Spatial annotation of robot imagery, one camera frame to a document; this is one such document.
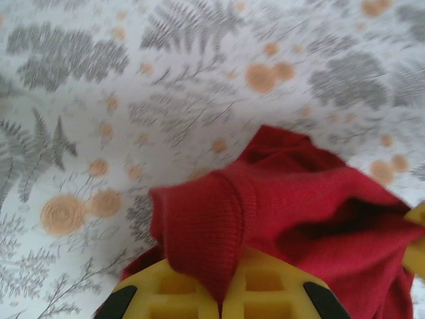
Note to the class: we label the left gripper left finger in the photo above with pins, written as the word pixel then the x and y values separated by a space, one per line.
pixel 166 292

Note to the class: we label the floral patterned tablecloth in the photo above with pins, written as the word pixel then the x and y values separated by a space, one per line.
pixel 133 83

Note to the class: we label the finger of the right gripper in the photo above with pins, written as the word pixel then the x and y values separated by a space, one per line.
pixel 417 214
pixel 415 257

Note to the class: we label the red t-shirt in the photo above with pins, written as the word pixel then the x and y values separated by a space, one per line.
pixel 299 199

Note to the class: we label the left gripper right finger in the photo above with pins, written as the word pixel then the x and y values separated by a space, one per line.
pixel 272 292

